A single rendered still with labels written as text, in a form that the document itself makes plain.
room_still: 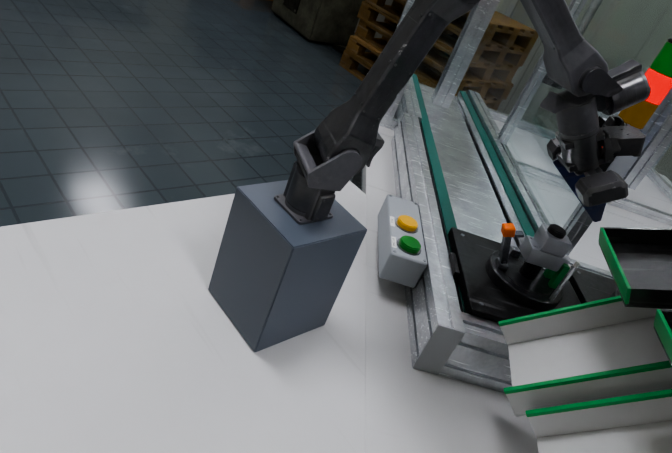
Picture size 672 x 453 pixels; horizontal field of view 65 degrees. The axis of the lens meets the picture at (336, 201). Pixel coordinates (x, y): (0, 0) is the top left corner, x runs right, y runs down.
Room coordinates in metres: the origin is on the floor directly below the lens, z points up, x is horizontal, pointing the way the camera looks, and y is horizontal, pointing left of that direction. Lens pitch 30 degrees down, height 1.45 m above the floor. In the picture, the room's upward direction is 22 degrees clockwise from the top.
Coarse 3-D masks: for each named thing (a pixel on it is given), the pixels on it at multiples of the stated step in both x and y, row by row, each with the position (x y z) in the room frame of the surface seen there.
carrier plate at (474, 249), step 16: (464, 240) 0.90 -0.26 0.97; (480, 240) 0.92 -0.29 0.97; (464, 256) 0.84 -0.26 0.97; (480, 256) 0.86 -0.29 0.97; (464, 272) 0.79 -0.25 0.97; (480, 272) 0.81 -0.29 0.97; (464, 288) 0.75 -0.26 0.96; (480, 288) 0.76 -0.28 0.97; (496, 288) 0.78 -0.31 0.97; (464, 304) 0.72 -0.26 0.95; (480, 304) 0.71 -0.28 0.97; (496, 304) 0.73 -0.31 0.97; (512, 304) 0.75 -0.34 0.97; (560, 304) 0.81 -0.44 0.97; (576, 304) 0.83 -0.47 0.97; (496, 320) 0.70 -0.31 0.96
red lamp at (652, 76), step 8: (648, 72) 1.03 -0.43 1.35; (656, 72) 1.02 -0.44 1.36; (648, 80) 1.02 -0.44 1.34; (656, 80) 1.01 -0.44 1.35; (664, 80) 1.01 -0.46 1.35; (656, 88) 1.01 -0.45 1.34; (664, 88) 1.01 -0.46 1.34; (656, 96) 1.01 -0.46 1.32; (664, 96) 1.02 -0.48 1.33; (656, 104) 1.01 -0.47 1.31
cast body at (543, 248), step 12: (540, 228) 0.84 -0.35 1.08; (552, 228) 0.82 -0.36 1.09; (528, 240) 0.83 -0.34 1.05; (540, 240) 0.82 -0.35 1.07; (552, 240) 0.81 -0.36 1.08; (564, 240) 0.81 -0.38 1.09; (528, 252) 0.81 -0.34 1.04; (540, 252) 0.80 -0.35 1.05; (552, 252) 0.81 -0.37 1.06; (564, 252) 0.81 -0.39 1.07; (540, 264) 0.81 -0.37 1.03; (552, 264) 0.81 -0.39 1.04
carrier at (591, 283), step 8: (576, 272) 0.95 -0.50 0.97; (584, 272) 0.96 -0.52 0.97; (576, 280) 0.91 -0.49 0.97; (584, 280) 0.93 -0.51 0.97; (592, 280) 0.94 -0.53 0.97; (600, 280) 0.95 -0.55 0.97; (608, 280) 0.97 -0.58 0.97; (576, 288) 0.90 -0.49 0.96; (584, 288) 0.90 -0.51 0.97; (592, 288) 0.91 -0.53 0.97; (600, 288) 0.92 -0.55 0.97; (608, 288) 0.93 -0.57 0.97; (616, 288) 0.95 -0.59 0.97; (584, 296) 0.87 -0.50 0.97; (592, 296) 0.88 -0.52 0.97; (600, 296) 0.89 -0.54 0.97; (608, 296) 0.90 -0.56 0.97
